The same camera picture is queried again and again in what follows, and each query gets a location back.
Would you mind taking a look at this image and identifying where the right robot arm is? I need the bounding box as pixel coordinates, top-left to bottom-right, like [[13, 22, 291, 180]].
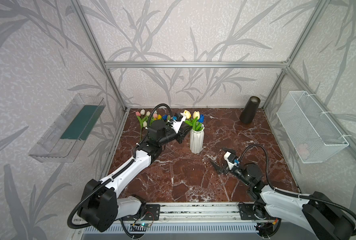
[[210, 144, 356, 240]]

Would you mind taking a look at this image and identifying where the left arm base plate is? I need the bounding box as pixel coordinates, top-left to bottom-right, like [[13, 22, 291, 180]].
[[132, 204, 161, 221]]

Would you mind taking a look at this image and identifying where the pink object in basket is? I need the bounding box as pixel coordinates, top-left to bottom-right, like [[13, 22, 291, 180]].
[[297, 144, 310, 160]]

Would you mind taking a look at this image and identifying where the left black cable hose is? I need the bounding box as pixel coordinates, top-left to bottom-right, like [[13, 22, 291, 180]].
[[67, 103, 173, 230]]

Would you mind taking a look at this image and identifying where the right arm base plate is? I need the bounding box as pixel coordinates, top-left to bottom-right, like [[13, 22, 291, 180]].
[[238, 202, 276, 222]]

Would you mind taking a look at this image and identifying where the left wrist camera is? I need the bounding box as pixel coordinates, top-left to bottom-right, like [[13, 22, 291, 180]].
[[172, 113, 186, 134]]

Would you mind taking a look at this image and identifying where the cream white tulip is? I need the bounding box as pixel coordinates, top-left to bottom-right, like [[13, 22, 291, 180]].
[[183, 110, 197, 128]]

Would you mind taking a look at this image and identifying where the pink tulip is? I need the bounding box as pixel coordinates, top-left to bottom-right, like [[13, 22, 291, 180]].
[[136, 111, 143, 141]]

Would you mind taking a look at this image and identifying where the white ribbed vase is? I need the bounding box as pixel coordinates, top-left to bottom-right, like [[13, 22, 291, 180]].
[[190, 126, 204, 154]]

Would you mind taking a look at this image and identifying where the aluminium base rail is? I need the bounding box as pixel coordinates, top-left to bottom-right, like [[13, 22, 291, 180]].
[[72, 201, 325, 224]]

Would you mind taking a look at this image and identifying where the clear plastic wall shelf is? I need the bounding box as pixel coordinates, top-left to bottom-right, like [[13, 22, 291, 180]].
[[29, 94, 106, 163]]

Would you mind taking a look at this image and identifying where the right black cable hose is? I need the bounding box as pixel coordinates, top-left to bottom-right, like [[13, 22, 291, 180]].
[[239, 144, 356, 236]]

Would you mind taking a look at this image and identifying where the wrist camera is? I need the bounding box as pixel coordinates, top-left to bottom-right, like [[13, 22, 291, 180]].
[[224, 152, 240, 167], [172, 113, 186, 134]]

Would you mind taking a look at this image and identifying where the white wire mesh basket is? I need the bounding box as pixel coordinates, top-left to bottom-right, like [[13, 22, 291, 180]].
[[276, 91, 349, 164]]

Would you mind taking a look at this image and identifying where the black cone vase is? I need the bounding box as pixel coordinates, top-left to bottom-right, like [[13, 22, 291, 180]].
[[239, 96, 260, 124]]

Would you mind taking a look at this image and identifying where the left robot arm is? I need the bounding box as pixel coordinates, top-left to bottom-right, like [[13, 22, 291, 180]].
[[67, 119, 191, 232]]

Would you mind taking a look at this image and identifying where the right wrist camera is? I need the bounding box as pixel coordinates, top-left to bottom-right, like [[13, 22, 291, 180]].
[[224, 152, 240, 167]]

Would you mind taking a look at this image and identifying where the black cable hose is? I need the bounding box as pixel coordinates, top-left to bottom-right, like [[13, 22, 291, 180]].
[[67, 103, 173, 230], [239, 144, 356, 236]]

